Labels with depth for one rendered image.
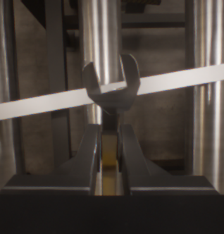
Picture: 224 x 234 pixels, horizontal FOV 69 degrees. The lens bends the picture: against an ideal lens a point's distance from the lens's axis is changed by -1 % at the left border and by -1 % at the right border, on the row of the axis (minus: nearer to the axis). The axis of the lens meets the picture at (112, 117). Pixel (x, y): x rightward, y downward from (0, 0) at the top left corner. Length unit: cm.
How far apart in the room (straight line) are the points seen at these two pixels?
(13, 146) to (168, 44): 128
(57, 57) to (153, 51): 97
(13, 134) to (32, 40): 110
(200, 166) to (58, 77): 49
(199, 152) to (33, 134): 124
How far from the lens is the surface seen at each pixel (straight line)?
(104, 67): 42
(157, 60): 142
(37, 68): 146
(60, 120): 57
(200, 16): 53
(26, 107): 45
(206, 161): 51
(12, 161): 53
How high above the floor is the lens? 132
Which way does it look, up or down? 85 degrees down
